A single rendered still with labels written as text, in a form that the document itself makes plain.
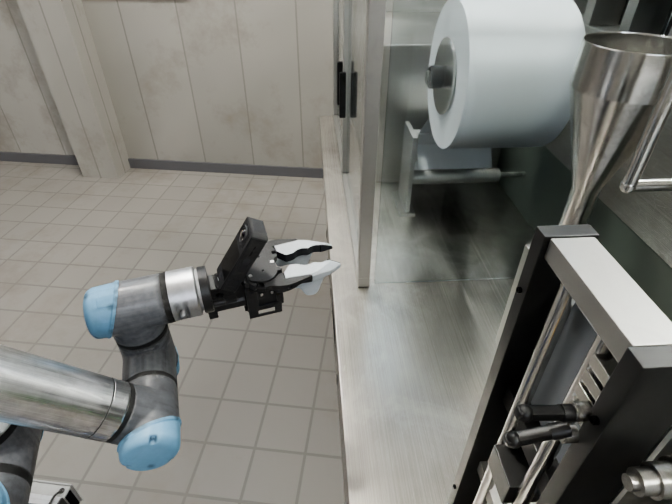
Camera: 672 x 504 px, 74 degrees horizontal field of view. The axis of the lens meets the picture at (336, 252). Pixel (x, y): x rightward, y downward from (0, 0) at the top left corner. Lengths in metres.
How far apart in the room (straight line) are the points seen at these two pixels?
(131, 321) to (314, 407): 1.41
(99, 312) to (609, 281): 0.59
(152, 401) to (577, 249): 0.53
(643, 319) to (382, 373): 0.67
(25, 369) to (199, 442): 1.44
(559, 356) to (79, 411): 0.52
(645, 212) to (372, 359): 0.63
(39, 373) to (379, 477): 0.54
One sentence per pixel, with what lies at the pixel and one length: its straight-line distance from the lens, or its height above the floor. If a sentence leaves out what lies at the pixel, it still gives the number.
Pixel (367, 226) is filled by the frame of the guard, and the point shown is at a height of 1.09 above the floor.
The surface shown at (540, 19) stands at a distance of 0.97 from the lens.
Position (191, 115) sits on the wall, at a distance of 3.69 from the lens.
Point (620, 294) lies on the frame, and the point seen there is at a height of 1.44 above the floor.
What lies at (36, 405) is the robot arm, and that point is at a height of 1.24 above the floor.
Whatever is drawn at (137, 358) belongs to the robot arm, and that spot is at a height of 1.15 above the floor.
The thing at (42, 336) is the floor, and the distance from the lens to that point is 2.68.
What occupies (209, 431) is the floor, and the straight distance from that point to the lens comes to 2.01.
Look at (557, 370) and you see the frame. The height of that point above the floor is 1.31.
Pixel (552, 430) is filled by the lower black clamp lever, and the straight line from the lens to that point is 0.41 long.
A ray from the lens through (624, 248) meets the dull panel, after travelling 1.14.
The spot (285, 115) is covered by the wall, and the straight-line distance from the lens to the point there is 3.46.
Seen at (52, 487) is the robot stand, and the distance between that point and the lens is 1.19.
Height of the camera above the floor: 1.66
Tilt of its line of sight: 37 degrees down
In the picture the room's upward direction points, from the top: straight up
